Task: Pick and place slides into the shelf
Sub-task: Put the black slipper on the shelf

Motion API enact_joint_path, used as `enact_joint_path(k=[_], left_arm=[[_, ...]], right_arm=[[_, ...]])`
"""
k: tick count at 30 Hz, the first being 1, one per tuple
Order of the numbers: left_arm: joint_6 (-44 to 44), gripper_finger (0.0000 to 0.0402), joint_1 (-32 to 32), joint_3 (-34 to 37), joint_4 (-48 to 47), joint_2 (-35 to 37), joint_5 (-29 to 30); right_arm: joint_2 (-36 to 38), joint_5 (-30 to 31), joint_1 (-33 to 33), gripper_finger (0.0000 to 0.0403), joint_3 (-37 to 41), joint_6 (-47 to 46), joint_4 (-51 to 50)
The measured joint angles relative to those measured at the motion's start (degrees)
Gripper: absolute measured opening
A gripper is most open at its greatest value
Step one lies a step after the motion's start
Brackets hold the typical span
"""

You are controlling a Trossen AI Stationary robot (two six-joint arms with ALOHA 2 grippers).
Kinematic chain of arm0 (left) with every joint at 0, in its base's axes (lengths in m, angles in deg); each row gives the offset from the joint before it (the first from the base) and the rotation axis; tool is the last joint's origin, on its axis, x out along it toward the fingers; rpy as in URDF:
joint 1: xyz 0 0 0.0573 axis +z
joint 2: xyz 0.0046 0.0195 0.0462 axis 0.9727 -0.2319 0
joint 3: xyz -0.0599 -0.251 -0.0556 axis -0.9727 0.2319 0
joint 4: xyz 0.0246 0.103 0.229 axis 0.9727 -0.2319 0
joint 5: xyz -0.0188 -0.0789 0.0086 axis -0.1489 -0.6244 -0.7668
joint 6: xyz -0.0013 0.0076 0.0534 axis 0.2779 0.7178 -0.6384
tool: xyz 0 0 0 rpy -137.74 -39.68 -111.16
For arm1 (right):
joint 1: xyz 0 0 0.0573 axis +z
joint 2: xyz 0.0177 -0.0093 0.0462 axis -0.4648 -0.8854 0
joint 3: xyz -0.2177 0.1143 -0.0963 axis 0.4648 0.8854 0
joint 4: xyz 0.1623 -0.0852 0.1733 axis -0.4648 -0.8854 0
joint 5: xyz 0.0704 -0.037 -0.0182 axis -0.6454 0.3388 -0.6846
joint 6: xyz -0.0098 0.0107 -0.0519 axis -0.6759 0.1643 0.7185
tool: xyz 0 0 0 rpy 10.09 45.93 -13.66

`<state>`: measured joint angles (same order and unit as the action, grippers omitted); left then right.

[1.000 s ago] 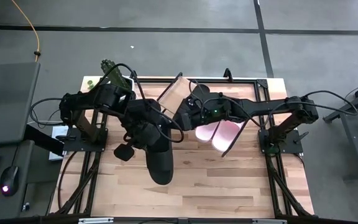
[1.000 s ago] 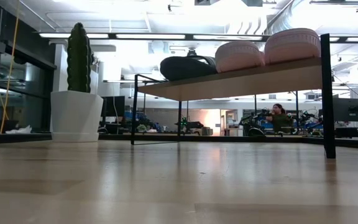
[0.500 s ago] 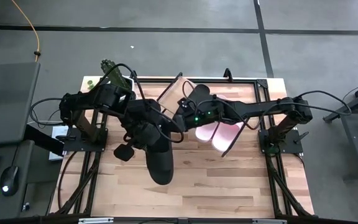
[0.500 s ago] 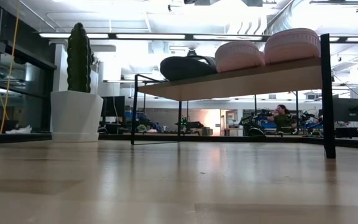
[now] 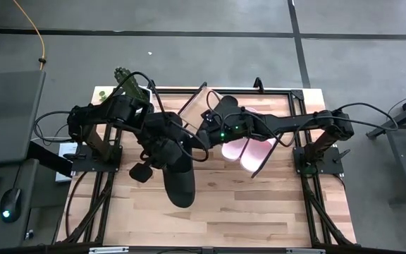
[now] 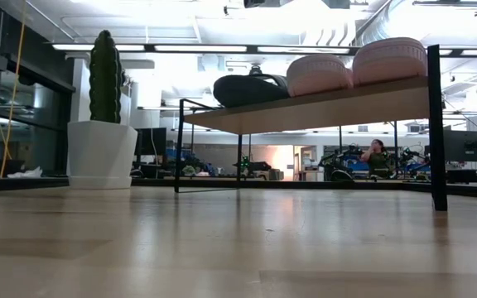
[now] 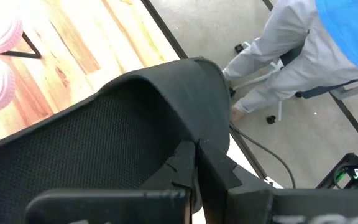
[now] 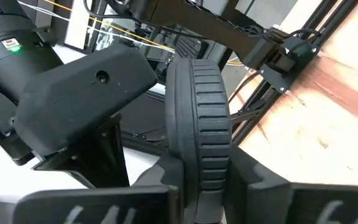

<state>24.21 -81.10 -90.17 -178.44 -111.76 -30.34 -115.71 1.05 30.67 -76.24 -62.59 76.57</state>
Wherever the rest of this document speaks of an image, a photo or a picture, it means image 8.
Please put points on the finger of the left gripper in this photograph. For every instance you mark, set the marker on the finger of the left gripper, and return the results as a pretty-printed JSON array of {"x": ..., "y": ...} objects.
[{"x": 101, "y": 155}]

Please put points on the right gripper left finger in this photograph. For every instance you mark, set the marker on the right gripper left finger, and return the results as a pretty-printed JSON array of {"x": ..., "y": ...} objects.
[{"x": 104, "y": 207}]

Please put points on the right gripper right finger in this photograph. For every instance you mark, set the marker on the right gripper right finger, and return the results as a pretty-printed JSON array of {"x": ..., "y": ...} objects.
[{"x": 306, "y": 205}]

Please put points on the black slide sandal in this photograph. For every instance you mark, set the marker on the black slide sandal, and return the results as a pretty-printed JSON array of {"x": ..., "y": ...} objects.
[{"x": 197, "y": 124}]

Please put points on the black keyboard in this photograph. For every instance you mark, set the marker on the black keyboard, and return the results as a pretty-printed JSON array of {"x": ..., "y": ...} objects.
[{"x": 188, "y": 48}]

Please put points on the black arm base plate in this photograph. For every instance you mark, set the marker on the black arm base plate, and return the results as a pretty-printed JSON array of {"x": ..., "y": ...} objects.
[{"x": 300, "y": 62}]

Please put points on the black aluminium table frame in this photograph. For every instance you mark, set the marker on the black aluminium table frame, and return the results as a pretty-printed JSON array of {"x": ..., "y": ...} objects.
[{"x": 343, "y": 9}]

